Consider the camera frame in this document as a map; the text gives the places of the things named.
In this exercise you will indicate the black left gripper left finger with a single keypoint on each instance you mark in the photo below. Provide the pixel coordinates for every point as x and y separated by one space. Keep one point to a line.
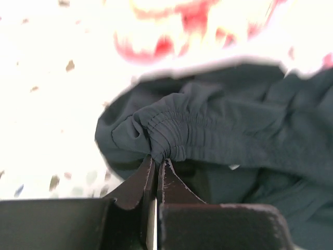
123 219

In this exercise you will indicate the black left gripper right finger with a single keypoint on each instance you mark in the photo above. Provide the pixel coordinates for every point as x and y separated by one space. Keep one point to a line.
186 222

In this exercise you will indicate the dark navy shorts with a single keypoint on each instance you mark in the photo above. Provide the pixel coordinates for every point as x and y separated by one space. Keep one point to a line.
244 134

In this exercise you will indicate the coral patterned garment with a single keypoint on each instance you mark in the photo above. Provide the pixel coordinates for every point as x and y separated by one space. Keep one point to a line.
149 31

